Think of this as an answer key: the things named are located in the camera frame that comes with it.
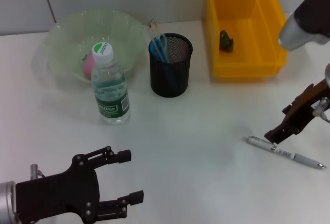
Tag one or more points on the blue teal capped scissors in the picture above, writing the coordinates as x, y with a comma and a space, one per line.
165, 44

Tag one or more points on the yellow plastic storage bin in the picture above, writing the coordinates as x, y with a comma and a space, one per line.
232, 66

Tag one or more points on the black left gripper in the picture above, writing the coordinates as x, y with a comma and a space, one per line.
59, 195

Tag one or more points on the small green toy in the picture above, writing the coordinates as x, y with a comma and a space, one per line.
227, 42

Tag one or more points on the black mesh trash can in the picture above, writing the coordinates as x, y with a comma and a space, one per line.
181, 79

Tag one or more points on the pale green wavy fruit plate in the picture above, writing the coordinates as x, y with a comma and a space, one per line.
77, 25

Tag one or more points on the clear plastic ruler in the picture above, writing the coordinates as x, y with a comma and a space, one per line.
153, 26

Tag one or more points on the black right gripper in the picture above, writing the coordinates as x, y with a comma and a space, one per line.
301, 110

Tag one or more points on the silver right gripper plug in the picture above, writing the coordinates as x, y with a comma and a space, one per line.
321, 106

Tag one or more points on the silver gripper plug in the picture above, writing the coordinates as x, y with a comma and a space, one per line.
34, 172
321, 106

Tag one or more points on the pink peach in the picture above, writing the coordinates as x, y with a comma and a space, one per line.
87, 65

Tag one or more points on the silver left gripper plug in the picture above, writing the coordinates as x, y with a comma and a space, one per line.
34, 172

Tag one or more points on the white grey ballpoint pen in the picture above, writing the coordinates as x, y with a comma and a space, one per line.
304, 160

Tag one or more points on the clear green-label water bottle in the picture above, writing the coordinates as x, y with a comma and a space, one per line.
111, 100

